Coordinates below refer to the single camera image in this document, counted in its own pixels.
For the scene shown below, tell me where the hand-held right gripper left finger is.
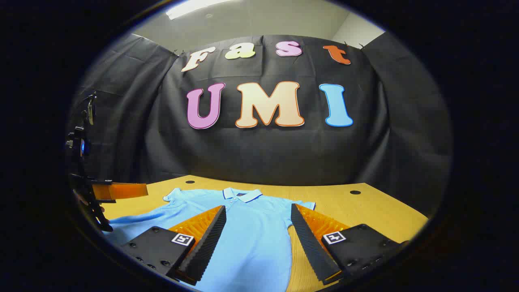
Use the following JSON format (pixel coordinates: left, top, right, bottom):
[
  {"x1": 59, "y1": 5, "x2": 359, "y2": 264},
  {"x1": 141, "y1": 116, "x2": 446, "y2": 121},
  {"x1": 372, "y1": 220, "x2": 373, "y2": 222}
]
[{"x1": 120, "y1": 205, "x2": 227, "y2": 286}]

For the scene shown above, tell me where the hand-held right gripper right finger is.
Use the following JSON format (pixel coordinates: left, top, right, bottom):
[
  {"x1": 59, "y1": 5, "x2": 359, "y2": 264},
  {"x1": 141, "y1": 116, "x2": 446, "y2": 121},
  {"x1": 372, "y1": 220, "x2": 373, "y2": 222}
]
[{"x1": 290, "y1": 203, "x2": 410, "y2": 286}]

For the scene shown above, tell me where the light blue T-shirt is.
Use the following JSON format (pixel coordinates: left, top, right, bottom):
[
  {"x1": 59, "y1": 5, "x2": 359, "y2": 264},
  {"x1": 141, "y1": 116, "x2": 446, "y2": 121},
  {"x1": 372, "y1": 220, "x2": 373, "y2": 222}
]
[{"x1": 103, "y1": 187, "x2": 316, "y2": 292}]

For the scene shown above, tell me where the black backdrop cloth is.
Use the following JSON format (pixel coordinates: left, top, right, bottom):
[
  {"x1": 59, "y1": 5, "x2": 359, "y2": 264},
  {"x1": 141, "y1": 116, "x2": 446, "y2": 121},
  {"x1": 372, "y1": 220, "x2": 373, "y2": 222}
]
[{"x1": 67, "y1": 32, "x2": 453, "y2": 215}]

